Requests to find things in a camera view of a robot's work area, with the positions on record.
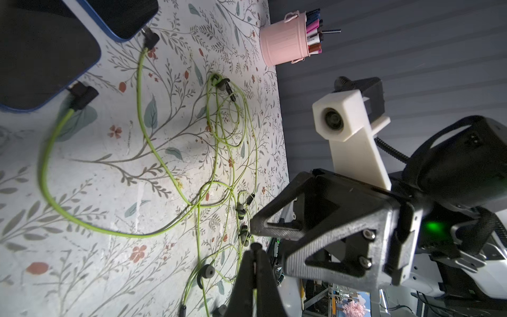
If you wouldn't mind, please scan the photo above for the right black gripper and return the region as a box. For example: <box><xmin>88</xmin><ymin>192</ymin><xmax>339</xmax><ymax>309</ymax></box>
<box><xmin>277</xmin><ymin>116</ymin><xmax>506</xmax><ymax>301</ymax></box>

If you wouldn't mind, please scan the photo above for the right black corrugated cable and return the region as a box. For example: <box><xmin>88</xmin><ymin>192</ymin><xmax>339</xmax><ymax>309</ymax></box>
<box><xmin>374</xmin><ymin>136</ymin><xmax>411</xmax><ymax>164</ymax></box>

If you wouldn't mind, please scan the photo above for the blue-edged black smartphone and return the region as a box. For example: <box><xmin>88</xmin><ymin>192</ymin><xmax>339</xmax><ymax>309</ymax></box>
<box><xmin>1</xmin><ymin>1</ymin><xmax>101</xmax><ymax>112</ymax></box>

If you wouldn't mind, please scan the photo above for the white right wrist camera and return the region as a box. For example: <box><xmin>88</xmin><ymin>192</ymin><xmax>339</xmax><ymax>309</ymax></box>
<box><xmin>312</xmin><ymin>90</ymin><xmax>392</xmax><ymax>190</ymax></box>

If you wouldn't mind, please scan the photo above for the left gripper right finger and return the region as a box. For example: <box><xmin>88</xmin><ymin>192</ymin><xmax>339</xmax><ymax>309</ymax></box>
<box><xmin>253</xmin><ymin>243</ymin><xmax>287</xmax><ymax>317</ymax></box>

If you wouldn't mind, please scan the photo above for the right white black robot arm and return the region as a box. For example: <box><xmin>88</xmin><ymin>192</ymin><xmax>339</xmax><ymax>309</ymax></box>
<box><xmin>251</xmin><ymin>116</ymin><xmax>506</xmax><ymax>316</ymax></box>

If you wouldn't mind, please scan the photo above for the pink pen cup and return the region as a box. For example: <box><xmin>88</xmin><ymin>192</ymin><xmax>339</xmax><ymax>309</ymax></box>
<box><xmin>259</xmin><ymin>8</ymin><xmax>342</xmax><ymax>67</ymax></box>

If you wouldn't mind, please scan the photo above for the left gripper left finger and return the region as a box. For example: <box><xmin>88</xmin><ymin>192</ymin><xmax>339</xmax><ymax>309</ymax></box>
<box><xmin>224</xmin><ymin>250</ymin><xmax>256</xmax><ymax>317</ymax></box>

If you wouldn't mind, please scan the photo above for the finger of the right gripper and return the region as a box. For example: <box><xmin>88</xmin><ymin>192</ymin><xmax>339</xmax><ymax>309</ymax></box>
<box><xmin>250</xmin><ymin>169</ymin><xmax>396</xmax><ymax>240</ymax></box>

